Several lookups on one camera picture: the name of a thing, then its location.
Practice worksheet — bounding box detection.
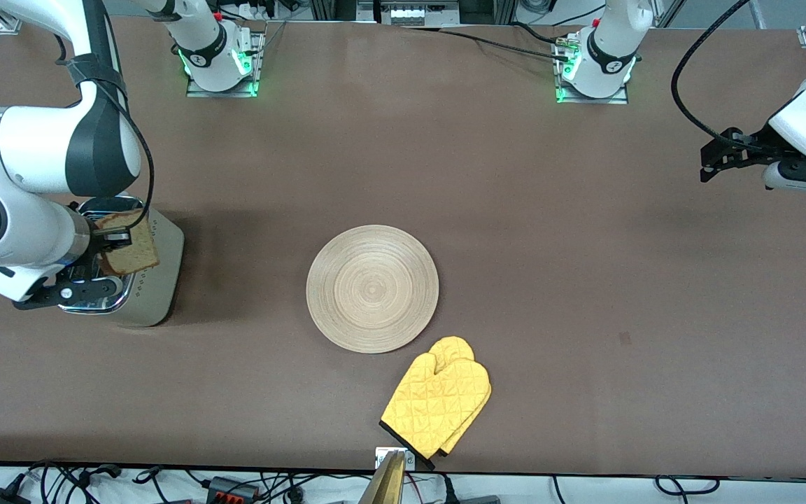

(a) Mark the yellow quilted oven mitt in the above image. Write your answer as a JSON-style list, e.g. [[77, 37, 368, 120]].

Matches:
[[430, 335, 492, 456], [379, 352, 493, 470]]

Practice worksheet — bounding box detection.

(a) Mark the white power strip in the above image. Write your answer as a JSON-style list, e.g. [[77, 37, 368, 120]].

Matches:
[[378, 0, 443, 26]]

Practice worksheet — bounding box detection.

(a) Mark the gold metal camera pole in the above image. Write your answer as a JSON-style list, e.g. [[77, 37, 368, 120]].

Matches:
[[357, 450, 408, 504]]

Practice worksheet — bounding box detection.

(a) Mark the round wooden plate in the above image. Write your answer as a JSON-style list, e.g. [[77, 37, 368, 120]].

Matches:
[[306, 224, 440, 355]]

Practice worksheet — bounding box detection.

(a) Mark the silver table clamp bracket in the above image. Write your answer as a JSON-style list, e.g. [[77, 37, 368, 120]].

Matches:
[[374, 447, 416, 471]]

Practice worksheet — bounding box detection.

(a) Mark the black looped floor cable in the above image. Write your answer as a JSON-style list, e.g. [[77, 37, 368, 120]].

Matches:
[[655, 475, 720, 496]]

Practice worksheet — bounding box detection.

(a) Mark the chrome and beige toaster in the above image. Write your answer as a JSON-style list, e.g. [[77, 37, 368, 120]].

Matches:
[[59, 196, 185, 328]]

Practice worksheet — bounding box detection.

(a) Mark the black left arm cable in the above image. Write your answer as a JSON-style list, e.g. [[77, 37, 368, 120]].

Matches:
[[670, 0, 752, 145]]

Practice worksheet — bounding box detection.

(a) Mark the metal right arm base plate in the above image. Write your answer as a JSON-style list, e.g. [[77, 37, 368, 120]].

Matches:
[[185, 29, 265, 99]]

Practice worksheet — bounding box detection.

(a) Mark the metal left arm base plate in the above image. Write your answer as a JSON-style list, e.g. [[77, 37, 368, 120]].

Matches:
[[553, 34, 632, 106]]

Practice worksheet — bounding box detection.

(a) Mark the brown-crust bread slice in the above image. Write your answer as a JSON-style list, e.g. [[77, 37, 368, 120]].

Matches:
[[94, 209, 161, 277]]

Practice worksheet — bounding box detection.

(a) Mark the black and orange connector block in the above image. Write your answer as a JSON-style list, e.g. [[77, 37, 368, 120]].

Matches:
[[206, 476, 262, 502]]

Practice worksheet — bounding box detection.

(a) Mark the thick black table cable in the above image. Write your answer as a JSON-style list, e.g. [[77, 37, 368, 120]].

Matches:
[[510, 20, 570, 47]]

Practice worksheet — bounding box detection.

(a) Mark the thin black table cable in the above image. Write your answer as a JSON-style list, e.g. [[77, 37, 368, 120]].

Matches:
[[403, 25, 570, 62]]

